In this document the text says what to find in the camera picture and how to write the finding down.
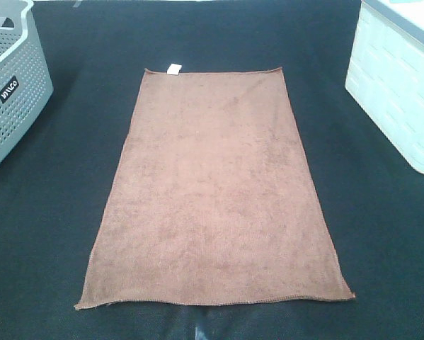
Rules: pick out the grey perforated laundry basket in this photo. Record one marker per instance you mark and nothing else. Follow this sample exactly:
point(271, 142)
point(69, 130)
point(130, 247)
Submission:
point(25, 82)

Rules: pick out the brown microfiber towel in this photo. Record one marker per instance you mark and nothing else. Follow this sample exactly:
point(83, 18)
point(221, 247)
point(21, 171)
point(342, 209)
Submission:
point(213, 202)

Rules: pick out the pale green storage box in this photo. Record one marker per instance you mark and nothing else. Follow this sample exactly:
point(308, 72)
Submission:
point(386, 73)

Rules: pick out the white towel care label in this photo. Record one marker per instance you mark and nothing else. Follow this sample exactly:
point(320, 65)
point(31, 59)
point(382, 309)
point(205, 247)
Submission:
point(174, 69)

